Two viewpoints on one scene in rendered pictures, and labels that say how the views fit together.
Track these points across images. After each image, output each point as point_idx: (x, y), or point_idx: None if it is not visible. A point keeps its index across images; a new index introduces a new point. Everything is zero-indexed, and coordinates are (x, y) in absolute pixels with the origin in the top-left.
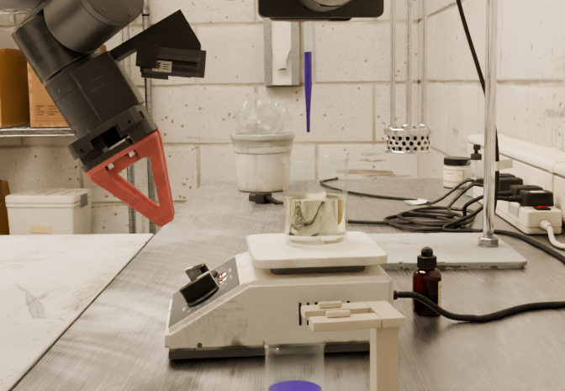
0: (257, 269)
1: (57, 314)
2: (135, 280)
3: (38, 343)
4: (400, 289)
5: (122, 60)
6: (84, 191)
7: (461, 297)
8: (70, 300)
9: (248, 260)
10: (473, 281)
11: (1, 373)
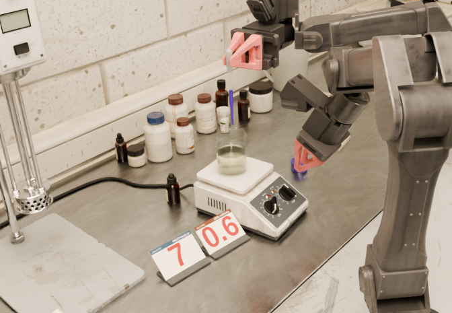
0: (262, 180)
1: (323, 279)
2: (245, 312)
3: (348, 249)
4: (144, 224)
5: (314, 108)
6: None
7: (138, 205)
8: (306, 297)
9: (254, 190)
10: (102, 216)
11: (372, 230)
